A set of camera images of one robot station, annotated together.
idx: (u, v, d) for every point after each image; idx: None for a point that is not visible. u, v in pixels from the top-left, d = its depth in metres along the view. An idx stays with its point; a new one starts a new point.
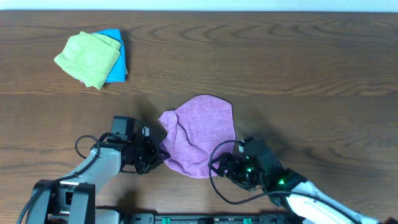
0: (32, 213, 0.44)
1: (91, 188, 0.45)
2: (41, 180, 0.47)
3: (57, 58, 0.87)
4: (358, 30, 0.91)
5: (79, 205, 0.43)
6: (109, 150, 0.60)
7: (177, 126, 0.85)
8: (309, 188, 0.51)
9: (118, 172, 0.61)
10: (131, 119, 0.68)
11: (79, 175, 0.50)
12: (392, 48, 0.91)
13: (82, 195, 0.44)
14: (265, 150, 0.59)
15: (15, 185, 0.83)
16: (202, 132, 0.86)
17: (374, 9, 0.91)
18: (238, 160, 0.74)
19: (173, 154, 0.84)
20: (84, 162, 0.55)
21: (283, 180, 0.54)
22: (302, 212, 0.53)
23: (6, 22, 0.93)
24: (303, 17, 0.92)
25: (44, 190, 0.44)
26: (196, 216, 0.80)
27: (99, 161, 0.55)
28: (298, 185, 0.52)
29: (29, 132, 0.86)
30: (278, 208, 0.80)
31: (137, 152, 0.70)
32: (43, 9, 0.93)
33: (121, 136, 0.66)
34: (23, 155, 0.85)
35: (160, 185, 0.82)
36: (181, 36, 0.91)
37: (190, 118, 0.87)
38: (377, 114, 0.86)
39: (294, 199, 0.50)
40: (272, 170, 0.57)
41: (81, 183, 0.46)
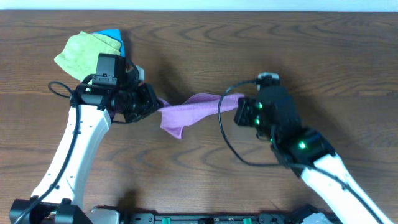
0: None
1: (74, 211, 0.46)
2: (18, 202, 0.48)
3: (56, 58, 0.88)
4: (355, 30, 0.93)
5: None
6: (93, 106, 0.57)
7: (173, 117, 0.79)
8: (339, 173, 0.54)
9: (109, 125, 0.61)
10: (118, 61, 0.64)
11: (58, 184, 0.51)
12: (390, 48, 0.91)
13: (66, 221, 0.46)
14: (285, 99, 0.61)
15: (12, 186, 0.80)
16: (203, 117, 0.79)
17: (369, 9, 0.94)
18: (247, 105, 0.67)
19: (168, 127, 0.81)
20: (63, 147, 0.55)
21: (304, 142, 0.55)
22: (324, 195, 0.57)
23: (9, 23, 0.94)
24: (301, 17, 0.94)
25: (25, 216, 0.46)
26: (196, 216, 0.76)
27: (78, 145, 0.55)
28: (324, 158, 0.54)
29: (28, 132, 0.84)
30: (280, 208, 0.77)
31: (130, 102, 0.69)
32: (46, 9, 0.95)
33: (109, 78, 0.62)
34: (20, 154, 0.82)
35: (160, 185, 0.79)
36: (181, 35, 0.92)
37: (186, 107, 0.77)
38: (377, 114, 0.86)
39: (314, 173, 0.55)
40: (290, 124, 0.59)
41: (61, 207, 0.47)
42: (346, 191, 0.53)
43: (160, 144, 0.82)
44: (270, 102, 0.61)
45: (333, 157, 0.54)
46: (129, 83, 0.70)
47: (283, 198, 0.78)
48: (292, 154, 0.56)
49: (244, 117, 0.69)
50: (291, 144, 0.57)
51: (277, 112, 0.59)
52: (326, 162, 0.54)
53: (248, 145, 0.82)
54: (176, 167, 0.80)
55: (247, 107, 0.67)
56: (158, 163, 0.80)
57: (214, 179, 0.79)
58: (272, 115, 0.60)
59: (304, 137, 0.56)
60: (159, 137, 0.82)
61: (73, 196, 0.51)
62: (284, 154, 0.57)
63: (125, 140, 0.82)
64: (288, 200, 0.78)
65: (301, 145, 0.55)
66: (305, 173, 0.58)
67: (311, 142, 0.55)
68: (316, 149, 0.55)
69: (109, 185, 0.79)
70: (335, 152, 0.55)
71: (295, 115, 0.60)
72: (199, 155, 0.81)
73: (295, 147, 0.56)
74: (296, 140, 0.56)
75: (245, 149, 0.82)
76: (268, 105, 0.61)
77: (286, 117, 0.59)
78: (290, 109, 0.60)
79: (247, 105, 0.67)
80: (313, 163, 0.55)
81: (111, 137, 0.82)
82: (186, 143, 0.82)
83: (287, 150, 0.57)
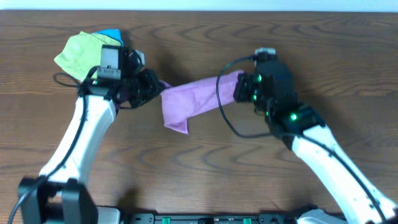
0: (27, 208, 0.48)
1: (81, 188, 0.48)
2: (27, 179, 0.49)
3: (56, 58, 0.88)
4: (354, 30, 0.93)
5: (71, 205, 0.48)
6: (100, 96, 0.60)
7: (176, 96, 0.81)
8: (326, 141, 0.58)
9: (114, 116, 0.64)
10: (122, 54, 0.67)
11: (64, 163, 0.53)
12: (388, 48, 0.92)
13: (73, 199, 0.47)
14: (284, 74, 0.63)
15: (12, 186, 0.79)
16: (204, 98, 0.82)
17: (367, 9, 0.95)
18: (245, 83, 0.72)
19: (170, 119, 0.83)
20: (71, 130, 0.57)
21: (296, 114, 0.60)
22: (314, 163, 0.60)
23: (9, 23, 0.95)
24: (301, 17, 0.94)
25: (32, 192, 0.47)
26: (196, 216, 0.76)
27: (85, 130, 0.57)
28: (314, 129, 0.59)
29: (27, 131, 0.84)
30: (280, 208, 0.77)
31: (134, 87, 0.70)
32: (47, 9, 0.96)
33: (114, 71, 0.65)
34: (18, 154, 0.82)
35: (160, 185, 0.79)
36: (181, 35, 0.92)
37: (190, 86, 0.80)
38: (377, 113, 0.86)
39: (302, 141, 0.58)
40: (285, 99, 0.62)
41: (69, 185, 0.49)
42: (331, 158, 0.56)
43: (160, 143, 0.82)
44: (269, 75, 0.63)
45: (322, 127, 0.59)
46: (132, 72, 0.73)
47: (283, 198, 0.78)
48: (283, 125, 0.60)
49: (241, 93, 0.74)
50: (283, 115, 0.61)
51: (274, 86, 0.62)
52: (314, 131, 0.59)
53: (248, 145, 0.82)
54: (176, 167, 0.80)
55: (245, 84, 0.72)
56: (158, 163, 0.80)
57: (214, 179, 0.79)
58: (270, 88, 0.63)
59: (295, 110, 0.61)
60: (159, 137, 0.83)
61: (79, 175, 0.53)
62: (276, 124, 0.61)
63: (125, 140, 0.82)
64: (288, 200, 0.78)
65: (293, 116, 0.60)
66: (293, 145, 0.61)
67: (302, 116, 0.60)
68: (304, 121, 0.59)
69: (110, 184, 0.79)
70: (325, 124, 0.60)
71: (292, 91, 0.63)
72: (199, 154, 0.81)
73: (286, 119, 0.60)
74: (289, 111, 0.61)
75: (245, 148, 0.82)
76: (266, 78, 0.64)
77: (281, 91, 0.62)
78: (286, 84, 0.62)
79: (244, 81, 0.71)
80: (302, 131, 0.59)
81: (111, 137, 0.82)
82: (186, 143, 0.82)
83: (278, 121, 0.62)
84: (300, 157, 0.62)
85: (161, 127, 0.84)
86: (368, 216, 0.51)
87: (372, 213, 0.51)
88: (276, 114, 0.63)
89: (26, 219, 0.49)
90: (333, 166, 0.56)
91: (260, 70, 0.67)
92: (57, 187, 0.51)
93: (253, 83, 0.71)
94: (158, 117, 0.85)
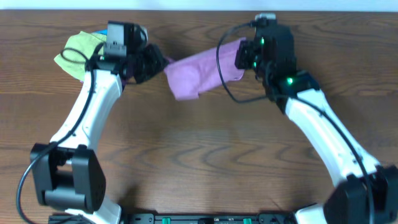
0: (39, 170, 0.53)
1: (91, 154, 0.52)
2: (38, 144, 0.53)
3: (56, 57, 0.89)
4: (353, 30, 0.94)
5: (81, 169, 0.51)
6: (107, 71, 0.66)
7: (183, 68, 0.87)
8: (318, 103, 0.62)
9: (120, 91, 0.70)
10: (127, 30, 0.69)
11: (74, 132, 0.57)
12: (388, 47, 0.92)
13: (83, 163, 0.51)
14: (286, 38, 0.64)
15: (10, 186, 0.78)
16: (211, 69, 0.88)
17: (365, 9, 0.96)
18: (246, 50, 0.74)
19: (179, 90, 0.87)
20: (80, 101, 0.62)
21: (292, 78, 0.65)
22: (305, 124, 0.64)
23: (9, 23, 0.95)
24: (300, 17, 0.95)
25: (43, 157, 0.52)
26: (196, 216, 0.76)
27: (94, 101, 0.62)
28: (308, 92, 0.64)
29: (27, 131, 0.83)
30: (281, 208, 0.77)
31: (139, 61, 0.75)
32: (47, 9, 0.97)
33: (119, 46, 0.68)
34: (18, 154, 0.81)
35: (160, 185, 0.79)
36: (181, 35, 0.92)
37: (194, 57, 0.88)
38: (379, 112, 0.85)
39: (295, 103, 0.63)
40: (285, 63, 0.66)
41: (79, 150, 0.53)
42: (321, 117, 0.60)
43: (160, 144, 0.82)
44: (272, 38, 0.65)
45: (316, 92, 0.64)
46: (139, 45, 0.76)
47: (283, 198, 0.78)
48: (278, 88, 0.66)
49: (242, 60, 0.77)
50: (280, 78, 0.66)
51: (275, 48, 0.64)
52: (309, 94, 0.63)
53: (248, 145, 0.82)
54: (176, 167, 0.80)
55: (245, 51, 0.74)
56: (158, 163, 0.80)
57: (214, 179, 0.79)
58: (271, 51, 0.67)
59: (293, 76, 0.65)
60: (159, 136, 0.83)
61: (87, 143, 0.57)
62: (272, 87, 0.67)
63: (125, 140, 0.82)
64: (288, 200, 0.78)
65: (288, 81, 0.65)
66: (286, 107, 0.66)
67: (298, 81, 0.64)
68: (300, 85, 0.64)
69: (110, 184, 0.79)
70: (319, 88, 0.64)
71: (292, 55, 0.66)
72: (199, 154, 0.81)
73: (283, 82, 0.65)
74: (286, 76, 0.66)
75: (245, 149, 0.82)
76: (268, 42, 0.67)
77: (282, 56, 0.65)
78: (286, 48, 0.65)
79: (244, 48, 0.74)
80: (296, 94, 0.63)
81: (111, 137, 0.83)
82: (186, 143, 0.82)
83: (275, 83, 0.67)
84: (291, 117, 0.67)
85: (161, 127, 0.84)
86: (351, 170, 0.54)
87: (354, 167, 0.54)
88: (273, 78, 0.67)
89: (38, 182, 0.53)
90: (323, 125, 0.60)
91: (263, 33, 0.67)
92: (67, 154, 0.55)
93: (254, 51, 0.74)
94: (158, 117, 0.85)
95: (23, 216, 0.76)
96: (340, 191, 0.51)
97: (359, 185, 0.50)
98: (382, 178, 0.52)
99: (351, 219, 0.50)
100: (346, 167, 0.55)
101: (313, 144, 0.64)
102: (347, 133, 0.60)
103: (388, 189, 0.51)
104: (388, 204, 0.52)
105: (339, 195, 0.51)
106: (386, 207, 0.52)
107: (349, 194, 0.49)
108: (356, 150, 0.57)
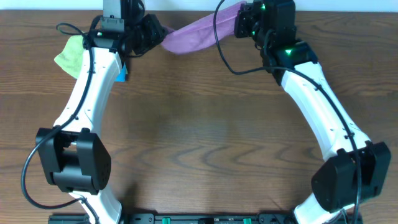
0: (44, 154, 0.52)
1: (94, 137, 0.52)
2: (43, 128, 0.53)
3: (57, 57, 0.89)
4: (352, 30, 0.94)
5: (85, 152, 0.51)
6: (106, 48, 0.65)
7: (184, 33, 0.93)
8: (315, 77, 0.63)
9: (119, 69, 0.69)
10: (126, 1, 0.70)
11: (77, 116, 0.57)
12: (387, 47, 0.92)
13: (87, 145, 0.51)
14: (286, 7, 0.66)
15: (10, 187, 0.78)
16: (208, 33, 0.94)
17: (363, 8, 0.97)
18: (245, 17, 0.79)
19: (178, 50, 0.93)
20: (81, 84, 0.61)
21: (291, 49, 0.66)
22: (300, 97, 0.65)
23: (9, 23, 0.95)
24: (298, 17, 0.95)
25: (48, 140, 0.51)
26: (196, 216, 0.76)
27: (94, 81, 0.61)
28: (306, 64, 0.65)
29: (27, 131, 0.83)
30: (282, 208, 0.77)
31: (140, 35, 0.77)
32: (48, 9, 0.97)
33: (117, 20, 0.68)
34: (18, 154, 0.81)
35: (160, 185, 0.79)
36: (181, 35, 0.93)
37: (193, 24, 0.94)
38: (379, 112, 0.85)
39: (293, 76, 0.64)
40: (283, 33, 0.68)
41: (83, 134, 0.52)
42: (317, 92, 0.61)
43: (160, 144, 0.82)
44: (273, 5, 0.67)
45: (313, 64, 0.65)
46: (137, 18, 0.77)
47: (283, 198, 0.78)
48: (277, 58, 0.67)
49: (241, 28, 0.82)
50: (278, 48, 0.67)
51: (277, 15, 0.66)
52: (306, 66, 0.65)
53: (248, 145, 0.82)
54: (176, 167, 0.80)
55: (244, 18, 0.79)
56: (158, 162, 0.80)
57: (214, 179, 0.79)
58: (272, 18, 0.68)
59: (292, 46, 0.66)
60: (159, 136, 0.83)
61: (91, 126, 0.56)
62: (270, 57, 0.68)
63: (125, 140, 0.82)
64: (288, 200, 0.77)
65: (286, 51, 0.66)
66: (283, 78, 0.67)
67: (297, 52, 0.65)
68: (297, 57, 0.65)
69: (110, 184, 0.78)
70: (317, 60, 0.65)
71: (292, 25, 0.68)
72: (200, 154, 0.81)
73: (282, 53, 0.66)
74: (283, 47, 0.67)
75: (245, 149, 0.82)
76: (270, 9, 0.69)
77: (282, 25, 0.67)
78: (286, 17, 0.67)
79: (242, 17, 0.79)
80: (293, 66, 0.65)
81: (111, 137, 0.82)
82: (186, 143, 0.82)
83: (273, 54, 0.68)
84: (287, 90, 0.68)
85: (161, 127, 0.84)
86: (341, 144, 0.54)
87: (345, 143, 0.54)
88: (272, 46, 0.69)
89: (45, 165, 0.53)
90: (317, 99, 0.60)
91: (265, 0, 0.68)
92: (71, 137, 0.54)
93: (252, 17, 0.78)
94: (158, 117, 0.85)
95: (23, 216, 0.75)
96: (329, 165, 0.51)
97: (349, 160, 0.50)
98: (371, 155, 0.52)
99: (337, 193, 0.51)
100: (336, 141, 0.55)
101: (306, 120, 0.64)
102: (341, 109, 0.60)
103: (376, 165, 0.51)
104: (374, 180, 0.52)
105: (328, 168, 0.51)
106: (372, 182, 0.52)
107: (338, 168, 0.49)
108: (349, 126, 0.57)
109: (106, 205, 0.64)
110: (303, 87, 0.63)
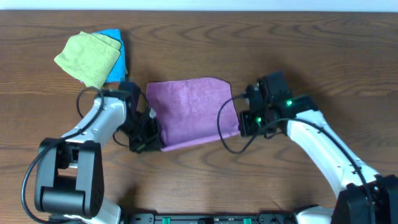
0: (42, 167, 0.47)
1: (97, 147, 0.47)
2: (46, 138, 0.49)
3: (57, 57, 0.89)
4: (352, 30, 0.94)
5: (86, 162, 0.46)
6: (115, 100, 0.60)
7: (185, 133, 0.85)
8: (316, 121, 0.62)
9: (123, 120, 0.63)
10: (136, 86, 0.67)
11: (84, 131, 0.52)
12: (387, 48, 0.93)
13: (89, 155, 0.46)
14: (278, 78, 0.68)
15: (10, 187, 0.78)
16: (207, 117, 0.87)
17: (365, 8, 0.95)
18: (247, 115, 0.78)
19: (174, 135, 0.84)
20: (87, 117, 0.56)
21: (291, 101, 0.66)
22: (306, 144, 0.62)
23: (8, 23, 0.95)
24: (299, 17, 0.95)
25: (50, 149, 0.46)
26: (196, 216, 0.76)
27: (104, 114, 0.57)
28: (307, 112, 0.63)
29: (27, 132, 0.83)
30: (280, 208, 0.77)
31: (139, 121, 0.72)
32: (44, 9, 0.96)
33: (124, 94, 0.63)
34: (18, 154, 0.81)
35: (160, 185, 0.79)
36: (181, 36, 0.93)
37: (195, 119, 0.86)
38: (378, 114, 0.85)
39: (296, 124, 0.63)
40: (280, 95, 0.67)
41: (86, 142, 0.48)
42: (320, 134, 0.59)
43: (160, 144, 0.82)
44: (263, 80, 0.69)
45: (314, 111, 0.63)
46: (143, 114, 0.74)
47: (283, 198, 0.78)
48: (280, 113, 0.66)
49: (246, 126, 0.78)
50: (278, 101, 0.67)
51: (268, 83, 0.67)
52: (307, 114, 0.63)
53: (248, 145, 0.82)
54: (176, 167, 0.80)
55: (247, 116, 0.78)
56: (158, 163, 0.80)
57: (214, 179, 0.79)
58: (265, 90, 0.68)
59: (292, 98, 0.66)
60: None
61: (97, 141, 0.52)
62: (274, 113, 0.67)
63: (125, 140, 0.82)
64: (288, 200, 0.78)
65: (288, 102, 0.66)
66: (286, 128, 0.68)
67: (297, 104, 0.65)
68: (298, 106, 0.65)
69: (110, 184, 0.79)
70: (317, 108, 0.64)
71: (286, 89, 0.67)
72: (200, 154, 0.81)
73: (283, 104, 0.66)
74: (285, 100, 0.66)
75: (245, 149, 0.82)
76: (262, 86, 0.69)
77: (276, 89, 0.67)
78: (279, 84, 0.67)
79: (245, 114, 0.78)
80: (295, 114, 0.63)
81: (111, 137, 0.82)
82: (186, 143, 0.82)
83: (276, 107, 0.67)
84: (296, 138, 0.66)
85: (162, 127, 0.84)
86: (350, 180, 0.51)
87: (354, 178, 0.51)
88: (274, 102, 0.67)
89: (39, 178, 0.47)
90: (321, 140, 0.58)
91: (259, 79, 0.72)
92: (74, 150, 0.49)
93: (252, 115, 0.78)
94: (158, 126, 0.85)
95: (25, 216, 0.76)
96: (340, 200, 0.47)
97: (360, 194, 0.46)
98: (383, 189, 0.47)
99: None
100: (344, 177, 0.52)
101: (316, 162, 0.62)
102: (346, 146, 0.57)
103: (391, 200, 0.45)
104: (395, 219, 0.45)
105: (341, 206, 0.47)
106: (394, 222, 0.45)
107: (351, 203, 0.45)
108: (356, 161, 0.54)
109: (103, 218, 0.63)
110: (306, 131, 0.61)
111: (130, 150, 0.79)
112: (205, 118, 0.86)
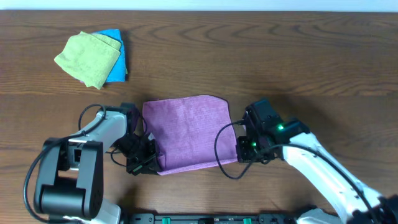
0: (44, 165, 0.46)
1: (99, 146, 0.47)
2: (51, 137, 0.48)
3: (57, 58, 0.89)
4: (354, 30, 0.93)
5: (87, 160, 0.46)
6: (115, 113, 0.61)
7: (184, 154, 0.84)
8: (310, 144, 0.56)
9: (122, 135, 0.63)
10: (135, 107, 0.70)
11: (87, 134, 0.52)
12: (388, 47, 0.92)
13: (91, 153, 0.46)
14: (265, 103, 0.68)
15: (11, 187, 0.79)
16: (204, 136, 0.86)
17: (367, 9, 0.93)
18: (243, 140, 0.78)
19: (173, 157, 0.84)
20: (89, 125, 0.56)
21: (283, 126, 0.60)
22: (303, 168, 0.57)
23: (7, 22, 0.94)
24: (300, 16, 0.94)
25: (53, 147, 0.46)
26: (196, 216, 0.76)
27: (106, 121, 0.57)
28: (299, 135, 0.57)
29: (28, 131, 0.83)
30: (280, 207, 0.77)
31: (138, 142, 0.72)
32: (43, 9, 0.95)
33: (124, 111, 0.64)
34: (18, 154, 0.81)
35: (160, 185, 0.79)
36: (181, 35, 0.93)
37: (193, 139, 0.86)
38: (377, 114, 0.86)
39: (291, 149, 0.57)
40: (271, 119, 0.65)
41: (88, 141, 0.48)
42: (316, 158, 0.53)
43: None
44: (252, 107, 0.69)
45: (306, 134, 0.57)
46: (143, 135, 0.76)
47: (282, 198, 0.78)
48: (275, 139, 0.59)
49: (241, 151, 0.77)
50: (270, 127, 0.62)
51: (256, 110, 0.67)
52: (300, 139, 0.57)
53: None
54: None
55: (243, 141, 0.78)
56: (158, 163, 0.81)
57: (214, 180, 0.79)
58: (255, 118, 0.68)
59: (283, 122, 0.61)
60: None
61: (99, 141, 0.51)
62: (267, 138, 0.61)
63: None
64: (288, 200, 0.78)
65: (279, 127, 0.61)
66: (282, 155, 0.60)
67: (290, 129, 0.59)
68: (291, 129, 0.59)
69: (111, 184, 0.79)
70: (310, 130, 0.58)
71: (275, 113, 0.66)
72: None
73: (275, 130, 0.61)
74: (276, 125, 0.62)
75: None
76: (250, 113, 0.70)
77: (265, 114, 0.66)
78: (267, 108, 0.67)
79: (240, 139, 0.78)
80: (288, 139, 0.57)
81: None
82: None
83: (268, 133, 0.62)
84: (292, 162, 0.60)
85: None
86: (354, 206, 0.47)
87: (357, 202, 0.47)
88: (265, 127, 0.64)
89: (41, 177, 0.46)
90: (318, 163, 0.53)
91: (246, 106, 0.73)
92: (76, 151, 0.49)
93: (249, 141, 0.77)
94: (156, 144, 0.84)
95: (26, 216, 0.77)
96: None
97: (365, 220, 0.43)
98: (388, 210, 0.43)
99: None
100: (349, 203, 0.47)
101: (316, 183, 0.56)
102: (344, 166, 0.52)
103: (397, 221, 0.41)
104: None
105: None
106: None
107: None
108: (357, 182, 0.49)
109: (103, 219, 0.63)
110: (303, 157, 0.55)
111: (126, 171, 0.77)
112: (203, 138, 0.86)
